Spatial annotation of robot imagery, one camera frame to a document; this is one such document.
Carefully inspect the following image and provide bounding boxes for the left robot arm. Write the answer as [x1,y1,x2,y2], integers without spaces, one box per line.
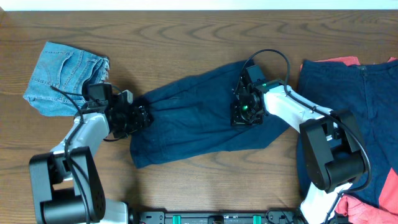
[29,83,152,224]

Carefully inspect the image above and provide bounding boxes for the light blue denim shorts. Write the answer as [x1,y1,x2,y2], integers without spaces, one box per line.
[23,42,109,116]

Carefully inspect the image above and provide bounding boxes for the navy blue garment in pile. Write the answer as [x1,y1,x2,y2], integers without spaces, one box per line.
[295,58,398,208]

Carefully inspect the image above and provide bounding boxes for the red garment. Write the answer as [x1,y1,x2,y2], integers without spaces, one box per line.
[300,55,398,224]

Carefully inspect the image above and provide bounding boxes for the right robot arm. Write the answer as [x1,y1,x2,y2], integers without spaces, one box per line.
[231,65,371,223]

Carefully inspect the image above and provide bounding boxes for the navy blue shorts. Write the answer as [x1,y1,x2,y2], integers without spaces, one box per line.
[130,61,289,169]

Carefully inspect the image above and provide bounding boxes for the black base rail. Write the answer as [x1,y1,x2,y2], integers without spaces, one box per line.
[129,210,307,224]

